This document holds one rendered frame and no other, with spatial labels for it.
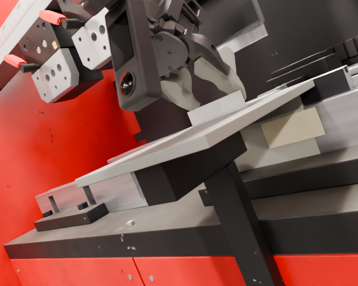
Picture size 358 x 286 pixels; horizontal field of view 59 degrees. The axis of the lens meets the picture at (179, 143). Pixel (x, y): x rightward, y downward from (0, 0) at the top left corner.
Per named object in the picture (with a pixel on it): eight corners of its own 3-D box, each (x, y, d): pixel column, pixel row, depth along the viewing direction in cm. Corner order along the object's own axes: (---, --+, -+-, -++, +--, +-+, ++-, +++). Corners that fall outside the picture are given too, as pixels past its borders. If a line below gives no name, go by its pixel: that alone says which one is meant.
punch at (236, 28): (209, 64, 50) (186, 8, 50) (215, 63, 52) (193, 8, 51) (265, 35, 44) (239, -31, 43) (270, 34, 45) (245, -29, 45)
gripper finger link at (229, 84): (263, 61, 41) (206, 21, 38) (260, 95, 38) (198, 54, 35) (246, 74, 44) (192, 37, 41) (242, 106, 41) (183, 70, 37)
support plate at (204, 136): (78, 188, 33) (74, 180, 33) (208, 125, 53) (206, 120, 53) (209, 148, 21) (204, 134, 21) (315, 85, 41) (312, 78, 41)
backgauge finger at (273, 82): (239, 115, 54) (228, 88, 54) (290, 89, 74) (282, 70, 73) (307, 90, 46) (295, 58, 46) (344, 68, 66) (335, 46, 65)
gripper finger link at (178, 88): (212, 90, 48) (184, 43, 41) (206, 121, 45) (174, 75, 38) (194, 94, 49) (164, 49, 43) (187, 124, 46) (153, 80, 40)
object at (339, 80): (221, 133, 52) (214, 116, 52) (229, 129, 54) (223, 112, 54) (350, 90, 39) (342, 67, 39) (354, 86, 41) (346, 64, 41)
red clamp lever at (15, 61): (0, 54, 74) (24, 66, 69) (17, 52, 77) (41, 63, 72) (1, 61, 75) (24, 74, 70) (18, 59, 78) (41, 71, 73)
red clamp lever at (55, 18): (36, 8, 61) (67, 20, 56) (54, 9, 64) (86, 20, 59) (36, 18, 62) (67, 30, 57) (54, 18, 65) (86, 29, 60)
